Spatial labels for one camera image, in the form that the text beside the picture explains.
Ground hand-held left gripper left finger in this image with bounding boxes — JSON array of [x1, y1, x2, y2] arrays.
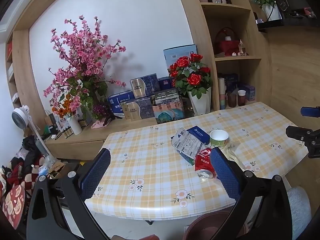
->
[[26, 148, 111, 240]]

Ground stack of pastel cups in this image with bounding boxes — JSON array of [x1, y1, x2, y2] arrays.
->
[[217, 77, 227, 111]]

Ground brown cup with white lid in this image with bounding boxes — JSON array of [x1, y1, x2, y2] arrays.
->
[[237, 90, 247, 107]]

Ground small dark blue box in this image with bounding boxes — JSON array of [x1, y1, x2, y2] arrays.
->
[[158, 77, 173, 91]]

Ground purple artificial flowers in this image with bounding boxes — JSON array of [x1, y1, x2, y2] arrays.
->
[[92, 104, 107, 120]]

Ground green white paper cup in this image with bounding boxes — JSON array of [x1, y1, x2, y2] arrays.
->
[[209, 130, 229, 149]]

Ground low wooden sideboard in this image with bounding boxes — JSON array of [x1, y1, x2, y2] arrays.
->
[[44, 110, 213, 161]]

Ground clear plastic wrapper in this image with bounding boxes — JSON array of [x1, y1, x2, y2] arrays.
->
[[224, 143, 247, 169]]

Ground blue luckin coffee box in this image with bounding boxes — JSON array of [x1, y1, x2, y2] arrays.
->
[[186, 125, 210, 145]]

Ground white cylinder vase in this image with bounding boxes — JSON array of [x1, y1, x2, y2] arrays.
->
[[66, 114, 83, 136]]

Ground red roses in white vase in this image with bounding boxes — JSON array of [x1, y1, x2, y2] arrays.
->
[[168, 53, 213, 116]]

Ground white desk fan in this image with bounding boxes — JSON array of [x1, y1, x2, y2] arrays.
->
[[11, 105, 52, 157]]

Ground red round cushion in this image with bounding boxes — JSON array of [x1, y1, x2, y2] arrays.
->
[[2, 183, 27, 230]]

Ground yellow checked tablecloth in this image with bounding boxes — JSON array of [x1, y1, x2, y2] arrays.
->
[[84, 102, 309, 217]]

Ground brown trash bin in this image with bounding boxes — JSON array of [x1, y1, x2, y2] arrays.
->
[[186, 210, 250, 240]]

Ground small glass bottle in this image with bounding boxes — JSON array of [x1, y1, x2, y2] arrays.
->
[[237, 39, 247, 56]]

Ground dark printed box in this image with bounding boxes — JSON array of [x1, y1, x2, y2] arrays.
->
[[153, 88, 181, 106]]

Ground wooden shelf unit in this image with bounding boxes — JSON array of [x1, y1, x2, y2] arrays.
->
[[172, 0, 273, 113]]

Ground blue white cardboard box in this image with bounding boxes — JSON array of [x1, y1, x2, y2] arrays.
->
[[163, 44, 198, 69]]

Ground row of small bottles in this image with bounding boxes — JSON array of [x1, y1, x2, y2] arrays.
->
[[58, 122, 74, 139]]

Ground dark blue shelf box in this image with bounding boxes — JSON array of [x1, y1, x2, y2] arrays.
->
[[223, 73, 239, 94]]

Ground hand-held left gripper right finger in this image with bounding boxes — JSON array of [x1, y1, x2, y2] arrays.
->
[[210, 147, 293, 240]]

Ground red basket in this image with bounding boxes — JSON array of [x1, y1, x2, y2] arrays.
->
[[215, 27, 241, 56]]

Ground pile of clothes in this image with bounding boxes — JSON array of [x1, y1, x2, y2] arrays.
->
[[0, 135, 52, 205]]

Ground gold and blue gift box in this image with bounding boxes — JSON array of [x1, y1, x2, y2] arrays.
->
[[129, 73, 161, 99], [120, 97, 154, 120]]

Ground orange artificial flowers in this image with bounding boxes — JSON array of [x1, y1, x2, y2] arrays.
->
[[52, 94, 73, 119]]

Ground light blue shelf box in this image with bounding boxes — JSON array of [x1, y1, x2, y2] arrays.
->
[[241, 84, 256, 102]]

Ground black counter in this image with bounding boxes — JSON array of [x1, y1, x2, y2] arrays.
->
[[257, 0, 320, 32]]

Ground pink wrapped bundle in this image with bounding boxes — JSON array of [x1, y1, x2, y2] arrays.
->
[[91, 119, 111, 130]]

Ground white fluffy stool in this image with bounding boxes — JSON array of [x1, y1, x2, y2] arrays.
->
[[286, 186, 313, 240]]

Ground small black tripod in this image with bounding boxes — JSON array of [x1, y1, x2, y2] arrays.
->
[[100, 105, 123, 126]]

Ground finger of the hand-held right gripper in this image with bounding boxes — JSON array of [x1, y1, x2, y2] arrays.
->
[[301, 107, 320, 118], [286, 125, 320, 158]]

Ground white printed plastic pouch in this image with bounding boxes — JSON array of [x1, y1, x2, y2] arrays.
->
[[171, 128, 203, 165]]

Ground pink blossom bouquet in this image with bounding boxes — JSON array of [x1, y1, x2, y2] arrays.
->
[[43, 15, 127, 121]]

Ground blue white tissue pack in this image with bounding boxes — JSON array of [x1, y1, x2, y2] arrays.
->
[[107, 90, 136, 111]]

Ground crushed red drink can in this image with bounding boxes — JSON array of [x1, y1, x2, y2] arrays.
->
[[194, 147, 218, 180]]

